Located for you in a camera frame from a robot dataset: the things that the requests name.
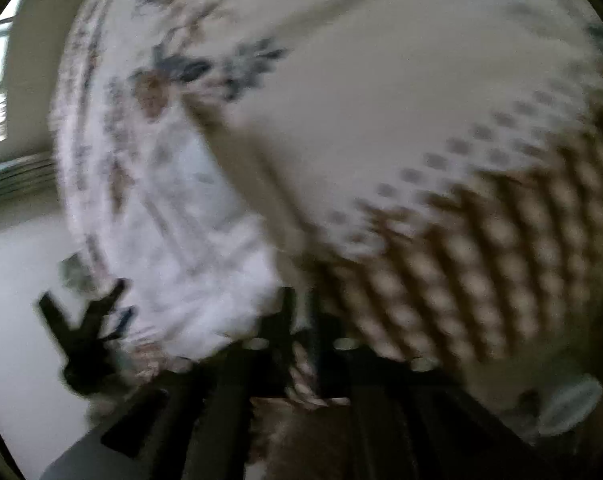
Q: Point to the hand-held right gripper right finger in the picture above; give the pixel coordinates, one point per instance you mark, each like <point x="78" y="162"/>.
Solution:
<point x="321" y="340"/>

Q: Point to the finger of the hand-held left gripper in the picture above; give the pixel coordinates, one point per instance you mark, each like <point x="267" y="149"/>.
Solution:
<point x="111" y="315"/>
<point x="61" y="315"/>

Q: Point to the white pants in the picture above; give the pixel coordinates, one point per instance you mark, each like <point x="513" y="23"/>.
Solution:
<point x="381" y="110"/>

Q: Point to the bed with floral sheet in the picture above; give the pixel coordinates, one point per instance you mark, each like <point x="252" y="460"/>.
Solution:
<point x="481" y="285"/>

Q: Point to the white plastic cup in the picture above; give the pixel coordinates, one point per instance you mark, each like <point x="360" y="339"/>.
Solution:
<point x="571" y="405"/>

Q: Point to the green plastic bag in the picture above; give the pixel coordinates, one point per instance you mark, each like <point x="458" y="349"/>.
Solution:
<point x="77" y="271"/>

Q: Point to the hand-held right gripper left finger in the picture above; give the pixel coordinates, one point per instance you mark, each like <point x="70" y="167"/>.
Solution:
<point x="281" y="320"/>

